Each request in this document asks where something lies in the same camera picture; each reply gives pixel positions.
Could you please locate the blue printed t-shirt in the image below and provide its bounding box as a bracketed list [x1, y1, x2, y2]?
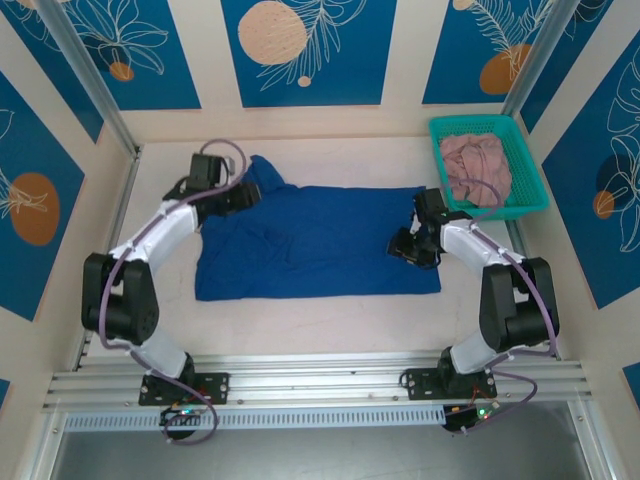
[193, 154, 442, 302]

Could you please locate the grey metal sheet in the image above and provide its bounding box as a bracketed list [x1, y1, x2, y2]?
[49, 429, 594, 480]

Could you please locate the teal plastic mesh basket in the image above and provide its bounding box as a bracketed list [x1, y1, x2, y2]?
[428, 114, 551, 223]

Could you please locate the blue poster with white flower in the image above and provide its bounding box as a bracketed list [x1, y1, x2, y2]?
[58, 0, 203, 112]

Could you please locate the blue poster with orange circle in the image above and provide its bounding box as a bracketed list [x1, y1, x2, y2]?
[0, 69, 86, 322]

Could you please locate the blue poster with beige circle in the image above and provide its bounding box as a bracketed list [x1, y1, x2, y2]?
[221, 0, 399, 108]

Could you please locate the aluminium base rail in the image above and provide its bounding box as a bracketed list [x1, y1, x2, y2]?
[42, 349, 596, 412]

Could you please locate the blue poster with fern leaf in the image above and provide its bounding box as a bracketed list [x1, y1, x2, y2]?
[422, 0, 556, 106]

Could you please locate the crumpled pink cloth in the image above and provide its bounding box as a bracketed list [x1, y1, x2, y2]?
[438, 132, 514, 209]

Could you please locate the aluminium corner post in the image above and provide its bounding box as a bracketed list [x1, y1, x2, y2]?
[34, 0, 144, 161]
[501, 0, 575, 120]

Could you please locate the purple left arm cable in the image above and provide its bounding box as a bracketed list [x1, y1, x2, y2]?
[97, 138, 248, 446]

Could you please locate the grey slotted cable duct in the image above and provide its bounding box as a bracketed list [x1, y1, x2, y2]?
[64, 405, 446, 432]

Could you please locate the small circuit board with LEDs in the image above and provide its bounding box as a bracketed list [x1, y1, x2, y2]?
[159, 405, 206, 427]
[442, 402, 501, 434]

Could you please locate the blue floral wall poster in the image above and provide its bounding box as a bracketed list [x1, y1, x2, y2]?
[532, 0, 616, 134]
[0, 0, 105, 145]

